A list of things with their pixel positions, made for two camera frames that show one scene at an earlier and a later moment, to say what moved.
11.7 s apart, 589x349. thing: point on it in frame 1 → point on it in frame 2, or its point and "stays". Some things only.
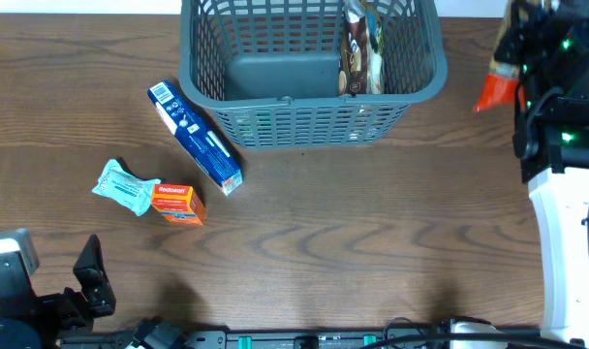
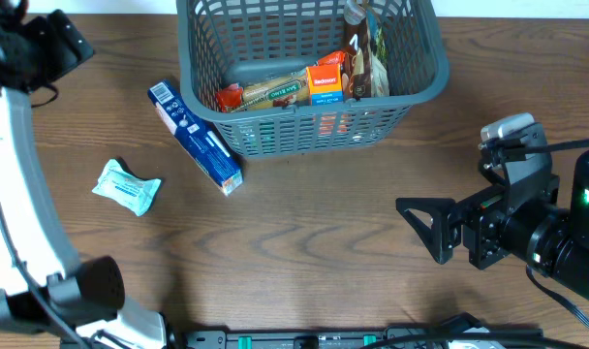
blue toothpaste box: (197, 136) stays
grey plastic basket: (267, 71) stays
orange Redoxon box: (179, 205) → (325, 85)
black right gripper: (517, 37) → (476, 233)
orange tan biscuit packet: (503, 78) → (280, 93)
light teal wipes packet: (119, 185) stays
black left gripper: (70, 309) → (67, 57)
